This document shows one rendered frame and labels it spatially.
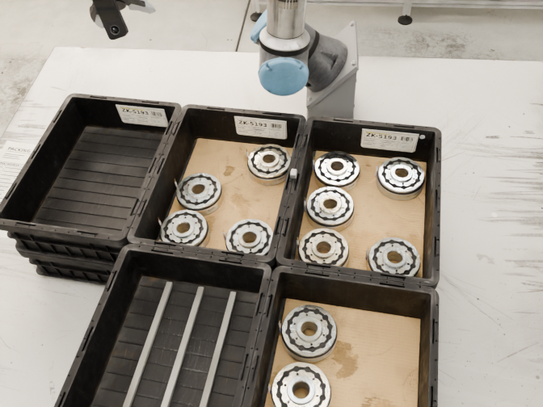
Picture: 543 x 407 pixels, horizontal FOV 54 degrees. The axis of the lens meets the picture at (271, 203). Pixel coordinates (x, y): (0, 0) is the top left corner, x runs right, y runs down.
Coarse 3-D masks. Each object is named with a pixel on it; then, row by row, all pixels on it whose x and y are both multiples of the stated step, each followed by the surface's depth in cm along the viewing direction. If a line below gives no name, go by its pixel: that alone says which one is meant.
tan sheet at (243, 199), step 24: (216, 144) 132; (240, 144) 131; (192, 168) 128; (216, 168) 127; (240, 168) 127; (240, 192) 122; (264, 192) 122; (216, 216) 119; (240, 216) 118; (264, 216) 118; (216, 240) 115
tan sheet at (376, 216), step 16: (368, 160) 126; (384, 160) 125; (368, 176) 123; (352, 192) 120; (368, 192) 120; (368, 208) 117; (384, 208) 117; (400, 208) 117; (416, 208) 117; (304, 224) 116; (352, 224) 115; (368, 224) 115; (384, 224) 115; (400, 224) 114; (416, 224) 114; (352, 240) 113; (368, 240) 112; (416, 240) 112; (352, 256) 110
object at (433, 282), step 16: (400, 128) 118; (416, 128) 117; (432, 128) 117; (304, 144) 117; (304, 160) 114; (288, 208) 106; (432, 208) 105; (288, 224) 104; (432, 224) 102; (432, 240) 100; (432, 256) 98; (336, 272) 97; (352, 272) 97; (368, 272) 97; (432, 272) 96
